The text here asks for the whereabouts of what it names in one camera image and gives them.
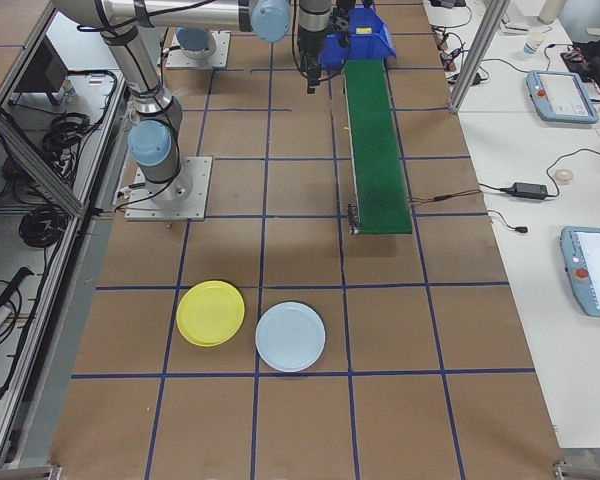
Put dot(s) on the black handheld tool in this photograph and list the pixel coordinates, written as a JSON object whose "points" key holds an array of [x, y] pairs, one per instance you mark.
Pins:
{"points": [[12, 287]]}

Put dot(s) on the yellow round plate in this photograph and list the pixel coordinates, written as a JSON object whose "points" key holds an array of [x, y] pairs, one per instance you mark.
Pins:
{"points": [[210, 312]]}

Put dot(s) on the small circuit board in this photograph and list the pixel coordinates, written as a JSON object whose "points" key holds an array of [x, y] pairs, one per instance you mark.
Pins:
{"points": [[443, 42], [451, 61]]}

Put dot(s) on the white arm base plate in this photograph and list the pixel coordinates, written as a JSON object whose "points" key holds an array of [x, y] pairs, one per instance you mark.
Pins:
{"points": [[222, 55], [195, 200]]}

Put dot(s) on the light blue round plate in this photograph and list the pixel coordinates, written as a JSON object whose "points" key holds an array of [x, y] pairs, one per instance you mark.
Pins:
{"points": [[290, 337]]}

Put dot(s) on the green conveyor belt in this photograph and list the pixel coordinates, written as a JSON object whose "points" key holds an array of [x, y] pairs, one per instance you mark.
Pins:
{"points": [[380, 165]]}

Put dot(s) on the black power adapter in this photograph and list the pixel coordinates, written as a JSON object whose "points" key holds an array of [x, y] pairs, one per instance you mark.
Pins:
{"points": [[530, 189]]}

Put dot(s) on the V-shaped metal bar frame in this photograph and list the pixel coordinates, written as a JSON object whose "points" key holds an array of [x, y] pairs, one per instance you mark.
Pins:
{"points": [[35, 165]]}

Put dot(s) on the aluminium profile post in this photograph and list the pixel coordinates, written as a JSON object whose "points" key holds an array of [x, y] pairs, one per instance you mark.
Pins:
{"points": [[472, 60]]}

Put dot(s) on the white paper cup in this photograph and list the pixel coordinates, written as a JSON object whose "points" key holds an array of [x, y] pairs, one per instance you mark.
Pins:
{"points": [[532, 44]]}

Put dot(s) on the aluminium corner bracket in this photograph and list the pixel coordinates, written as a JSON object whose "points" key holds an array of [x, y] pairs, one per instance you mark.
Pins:
{"points": [[587, 464]]}

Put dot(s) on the blue plastic storage bin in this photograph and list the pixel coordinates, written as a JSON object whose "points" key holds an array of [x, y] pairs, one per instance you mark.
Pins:
{"points": [[375, 45]]}

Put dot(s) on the yellow foam block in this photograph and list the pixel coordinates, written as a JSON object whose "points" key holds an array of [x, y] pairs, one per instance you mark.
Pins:
{"points": [[364, 31]]}

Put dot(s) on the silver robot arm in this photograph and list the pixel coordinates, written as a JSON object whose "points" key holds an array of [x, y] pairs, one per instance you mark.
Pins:
{"points": [[195, 42], [145, 95]]}

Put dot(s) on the black mat with electronics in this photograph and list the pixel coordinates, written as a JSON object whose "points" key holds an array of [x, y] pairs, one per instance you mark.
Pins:
{"points": [[597, 65]]}

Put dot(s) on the white desk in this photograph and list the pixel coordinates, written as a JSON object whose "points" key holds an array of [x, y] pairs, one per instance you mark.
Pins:
{"points": [[530, 310]]}

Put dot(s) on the black box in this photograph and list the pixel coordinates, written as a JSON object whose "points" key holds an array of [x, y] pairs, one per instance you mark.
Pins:
{"points": [[40, 70]]}

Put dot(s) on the white tape roll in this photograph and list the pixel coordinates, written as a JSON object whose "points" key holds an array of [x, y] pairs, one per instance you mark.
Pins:
{"points": [[563, 175]]}

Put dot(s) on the light blue teach pendant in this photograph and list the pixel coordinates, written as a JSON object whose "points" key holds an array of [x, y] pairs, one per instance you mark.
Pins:
{"points": [[592, 270], [562, 95]]}

